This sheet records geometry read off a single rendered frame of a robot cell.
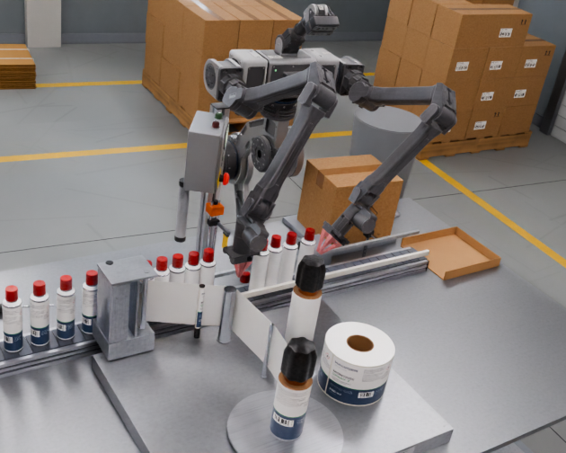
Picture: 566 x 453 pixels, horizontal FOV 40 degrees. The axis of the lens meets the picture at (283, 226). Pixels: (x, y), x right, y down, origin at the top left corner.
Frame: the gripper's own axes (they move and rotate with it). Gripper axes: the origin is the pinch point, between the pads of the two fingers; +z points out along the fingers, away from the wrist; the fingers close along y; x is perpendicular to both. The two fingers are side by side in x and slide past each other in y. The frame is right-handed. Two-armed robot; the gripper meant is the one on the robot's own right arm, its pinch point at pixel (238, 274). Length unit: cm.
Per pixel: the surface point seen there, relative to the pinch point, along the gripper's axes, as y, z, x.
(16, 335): -68, 7, 3
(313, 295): 10.9, -5.6, -24.7
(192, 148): -14.9, -40.8, 9.5
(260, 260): 10.2, -0.5, 4.1
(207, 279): -8.8, 2.4, 3.6
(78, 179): 40, 102, 263
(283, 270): 20.8, 6.6, 4.9
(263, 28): 189, 20, 301
